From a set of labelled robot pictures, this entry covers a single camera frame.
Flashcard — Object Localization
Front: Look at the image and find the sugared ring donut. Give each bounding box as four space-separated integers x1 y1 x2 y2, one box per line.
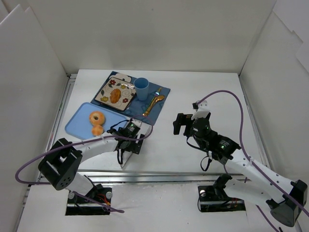
89 111 105 126

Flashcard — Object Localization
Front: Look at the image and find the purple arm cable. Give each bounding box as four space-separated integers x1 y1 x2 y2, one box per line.
14 115 154 214
197 90 309 232

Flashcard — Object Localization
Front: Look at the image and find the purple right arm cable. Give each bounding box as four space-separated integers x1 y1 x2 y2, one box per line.
197 90 309 232

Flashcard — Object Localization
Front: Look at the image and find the gold ornate spoon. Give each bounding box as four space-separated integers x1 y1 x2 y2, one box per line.
143 95 165 116

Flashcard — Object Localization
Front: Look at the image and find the blue patterned cloth placemat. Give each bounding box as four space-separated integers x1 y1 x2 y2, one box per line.
91 71 170 124

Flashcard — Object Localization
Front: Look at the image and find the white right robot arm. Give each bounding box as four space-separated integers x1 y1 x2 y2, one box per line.
173 113 308 227

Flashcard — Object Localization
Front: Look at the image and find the round golden bread bun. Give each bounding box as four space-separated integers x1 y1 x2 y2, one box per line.
91 125 104 137

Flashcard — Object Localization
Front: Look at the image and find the light blue plastic tray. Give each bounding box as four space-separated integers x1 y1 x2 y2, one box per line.
65 102 126 140

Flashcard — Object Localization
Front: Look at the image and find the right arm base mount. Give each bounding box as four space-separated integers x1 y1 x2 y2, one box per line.
197 174 246 213

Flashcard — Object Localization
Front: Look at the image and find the brown oval pastry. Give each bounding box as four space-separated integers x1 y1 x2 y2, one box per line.
110 88 121 104

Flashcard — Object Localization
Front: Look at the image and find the iridescent metal fork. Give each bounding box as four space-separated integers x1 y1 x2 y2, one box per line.
150 87 162 103

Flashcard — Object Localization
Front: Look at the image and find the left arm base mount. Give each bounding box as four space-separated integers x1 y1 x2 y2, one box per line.
65 184 112 216

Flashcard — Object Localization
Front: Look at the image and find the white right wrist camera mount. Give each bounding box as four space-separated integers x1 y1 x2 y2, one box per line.
191 100 210 120

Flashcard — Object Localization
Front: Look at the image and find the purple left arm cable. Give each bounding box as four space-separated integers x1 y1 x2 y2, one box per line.
14 115 154 214

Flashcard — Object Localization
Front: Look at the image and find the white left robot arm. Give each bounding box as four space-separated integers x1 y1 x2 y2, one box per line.
38 121 145 196

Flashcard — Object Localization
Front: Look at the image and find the blue plastic cup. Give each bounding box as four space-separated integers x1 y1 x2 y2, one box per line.
134 77 149 101

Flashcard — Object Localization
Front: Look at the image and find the floral square ceramic plate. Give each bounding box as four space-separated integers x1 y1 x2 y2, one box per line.
94 75 136 112

